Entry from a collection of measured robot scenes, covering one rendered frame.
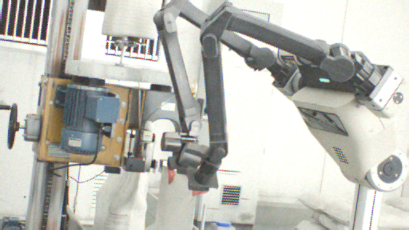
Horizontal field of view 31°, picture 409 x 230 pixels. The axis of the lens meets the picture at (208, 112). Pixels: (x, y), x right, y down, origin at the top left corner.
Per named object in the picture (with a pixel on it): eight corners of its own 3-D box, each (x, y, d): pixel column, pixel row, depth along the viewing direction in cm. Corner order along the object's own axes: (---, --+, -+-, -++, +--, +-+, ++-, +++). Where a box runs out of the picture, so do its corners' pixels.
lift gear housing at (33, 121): (38, 144, 285) (41, 115, 284) (23, 142, 283) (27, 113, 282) (35, 140, 295) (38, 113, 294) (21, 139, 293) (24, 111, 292)
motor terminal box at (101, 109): (118, 130, 267) (122, 98, 266) (95, 129, 260) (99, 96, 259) (104, 127, 272) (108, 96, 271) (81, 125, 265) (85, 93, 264)
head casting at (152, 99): (195, 163, 302) (204, 90, 301) (136, 158, 294) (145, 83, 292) (173, 152, 330) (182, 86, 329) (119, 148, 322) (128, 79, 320)
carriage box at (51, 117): (123, 167, 292) (133, 88, 290) (35, 160, 280) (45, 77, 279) (109, 157, 315) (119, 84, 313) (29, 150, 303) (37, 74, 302)
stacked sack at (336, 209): (427, 234, 542) (430, 214, 541) (348, 229, 519) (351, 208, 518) (395, 221, 581) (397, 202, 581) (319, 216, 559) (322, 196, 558)
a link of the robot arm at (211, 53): (219, 34, 208) (220, 19, 217) (198, 36, 208) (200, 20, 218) (228, 162, 230) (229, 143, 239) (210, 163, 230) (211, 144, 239)
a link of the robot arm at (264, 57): (176, -14, 254) (168, -11, 263) (157, 20, 252) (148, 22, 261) (278, 53, 269) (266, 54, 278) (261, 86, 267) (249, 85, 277)
